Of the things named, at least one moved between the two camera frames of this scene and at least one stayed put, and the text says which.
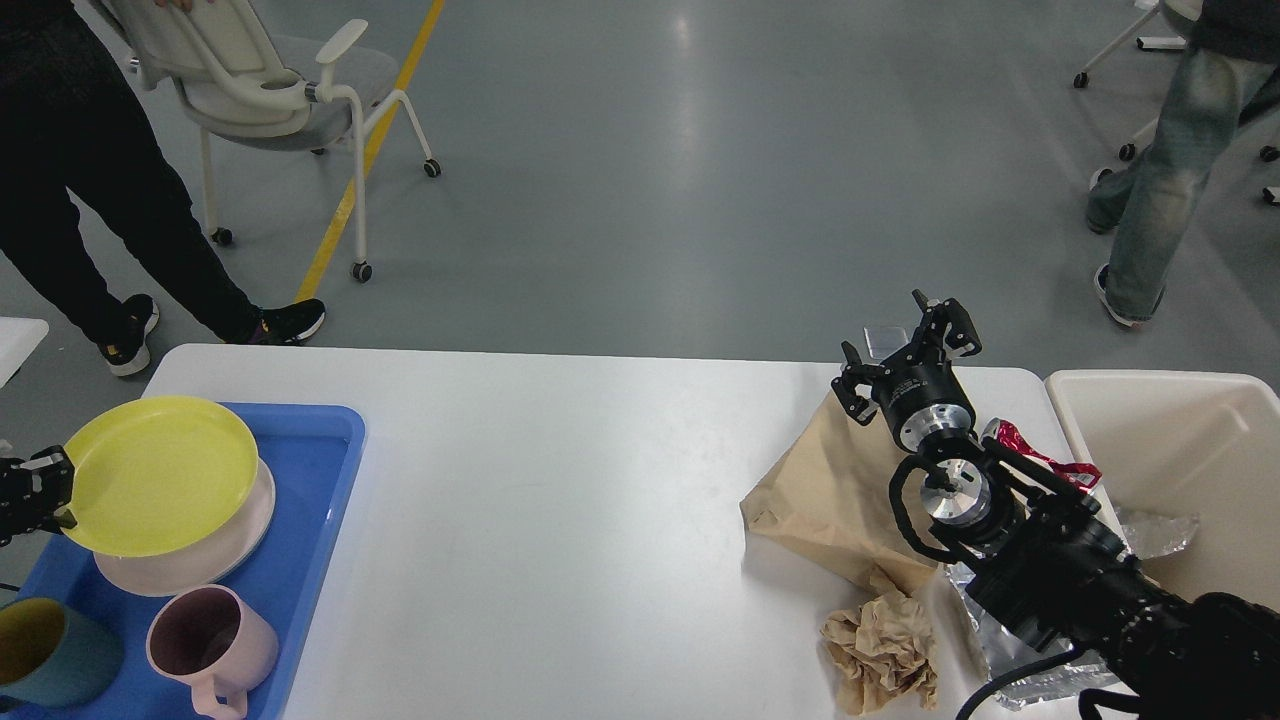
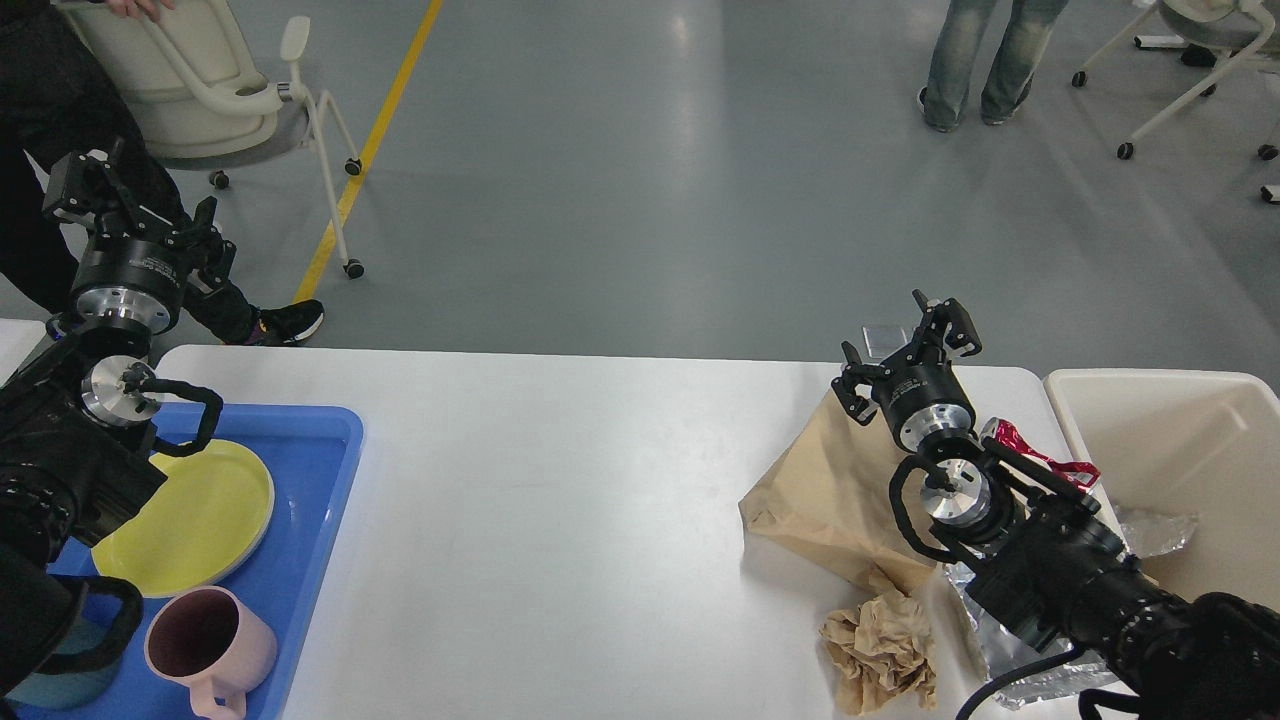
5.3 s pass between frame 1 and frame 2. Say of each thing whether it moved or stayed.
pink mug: stayed
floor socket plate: stayed
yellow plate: moved
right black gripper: stayed
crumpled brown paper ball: stayed
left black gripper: moved
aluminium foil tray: stayed
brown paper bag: stayed
